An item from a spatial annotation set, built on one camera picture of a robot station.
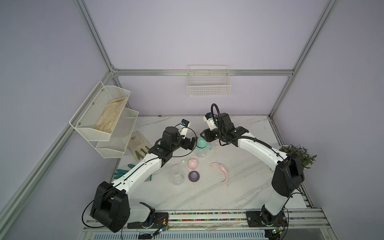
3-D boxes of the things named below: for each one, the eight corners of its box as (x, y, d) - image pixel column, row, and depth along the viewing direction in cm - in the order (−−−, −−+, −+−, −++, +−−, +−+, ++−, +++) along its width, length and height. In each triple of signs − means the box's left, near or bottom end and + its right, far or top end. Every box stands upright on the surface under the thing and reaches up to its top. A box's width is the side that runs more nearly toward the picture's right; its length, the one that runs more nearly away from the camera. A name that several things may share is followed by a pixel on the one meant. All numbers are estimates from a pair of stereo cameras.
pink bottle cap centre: (187, 169, 93) (187, 166, 90) (188, 161, 97) (187, 158, 93) (198, 169, 93) (198, 166, 90) (198, 161, 97) (198, 158, 93)
